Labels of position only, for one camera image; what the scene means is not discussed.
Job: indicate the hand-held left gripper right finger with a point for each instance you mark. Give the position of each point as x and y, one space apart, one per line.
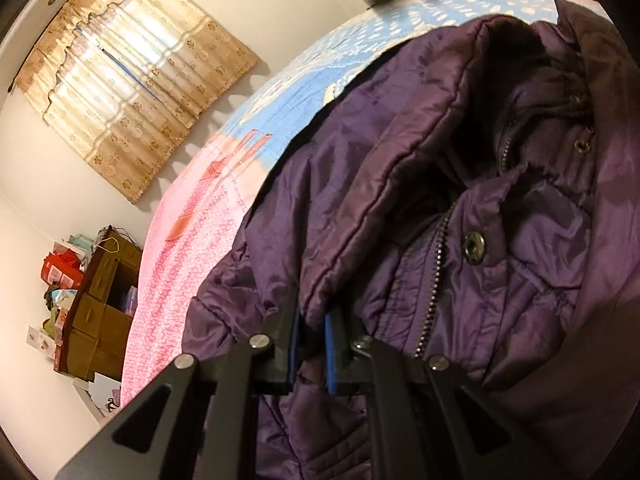
331 360

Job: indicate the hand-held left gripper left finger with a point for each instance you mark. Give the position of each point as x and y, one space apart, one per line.
290 350

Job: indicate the dark purple padded jacket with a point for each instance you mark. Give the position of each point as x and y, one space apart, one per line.
400 160

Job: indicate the blue polka dot bedsheet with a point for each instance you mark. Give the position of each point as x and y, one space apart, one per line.
310 70

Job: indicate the stacked boxes under desk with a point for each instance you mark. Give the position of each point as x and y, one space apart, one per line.
127 300

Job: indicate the white paper bag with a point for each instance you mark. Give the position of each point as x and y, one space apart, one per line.
102 390

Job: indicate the brown wooden desk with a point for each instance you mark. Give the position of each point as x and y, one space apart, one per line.
95 320

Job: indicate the light blue bag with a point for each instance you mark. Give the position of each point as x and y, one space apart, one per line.
77 244

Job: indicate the green cloth on desk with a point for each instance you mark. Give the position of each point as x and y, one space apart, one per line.
52 320

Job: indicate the white printed card box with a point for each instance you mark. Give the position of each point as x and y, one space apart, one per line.
40 342

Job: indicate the beige patterned window curtain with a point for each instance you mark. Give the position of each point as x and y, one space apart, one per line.
125 85

